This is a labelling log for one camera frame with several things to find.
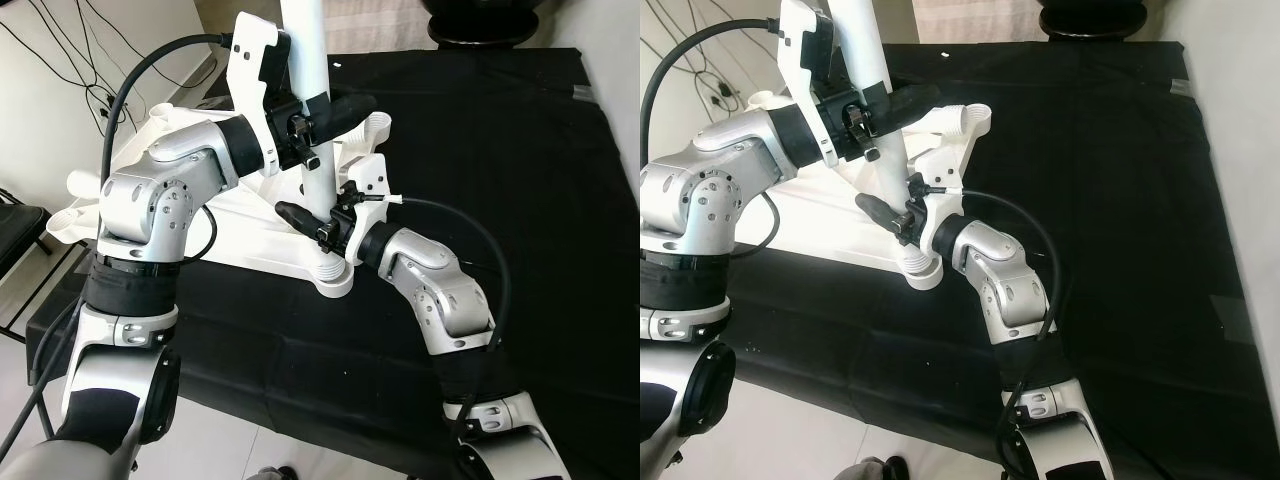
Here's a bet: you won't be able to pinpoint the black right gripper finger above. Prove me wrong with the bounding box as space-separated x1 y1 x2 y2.
855 192 913 236
275 200 338 244

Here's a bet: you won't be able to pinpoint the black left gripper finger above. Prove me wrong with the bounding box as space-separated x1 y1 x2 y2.
868 82 944 131
305 90 379 143

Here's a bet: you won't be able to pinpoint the white plastic table top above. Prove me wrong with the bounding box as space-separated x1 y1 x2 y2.
700 88 991 291
45 95 393 299

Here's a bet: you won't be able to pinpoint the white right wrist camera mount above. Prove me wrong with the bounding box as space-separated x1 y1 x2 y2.
915 150 971 226
335 152 401 236

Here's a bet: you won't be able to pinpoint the black folding chair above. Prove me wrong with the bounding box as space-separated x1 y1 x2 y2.
0 185 86 346

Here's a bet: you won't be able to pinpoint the black wall cables with plug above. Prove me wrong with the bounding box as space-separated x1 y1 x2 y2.
0 0 216 131
650 0 781 116

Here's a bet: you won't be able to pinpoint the black tablecloth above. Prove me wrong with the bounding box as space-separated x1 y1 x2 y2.
700 38 1276 480
25 45 641 480

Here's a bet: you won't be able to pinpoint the black wok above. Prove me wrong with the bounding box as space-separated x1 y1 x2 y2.
425 0 546 49
1035 0 1151 41

